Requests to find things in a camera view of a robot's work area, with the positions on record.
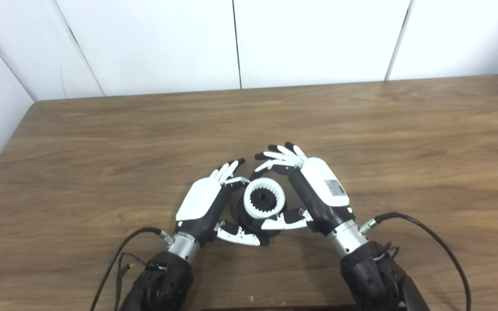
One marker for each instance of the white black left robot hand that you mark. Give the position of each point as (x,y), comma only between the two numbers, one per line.
(201,203)

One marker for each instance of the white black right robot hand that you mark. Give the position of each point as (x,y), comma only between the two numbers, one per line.
(322,190)

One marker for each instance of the round black stepped part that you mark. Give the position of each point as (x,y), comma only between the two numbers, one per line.
(261,199)

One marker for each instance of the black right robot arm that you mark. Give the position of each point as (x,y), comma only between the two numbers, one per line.
(370,276)

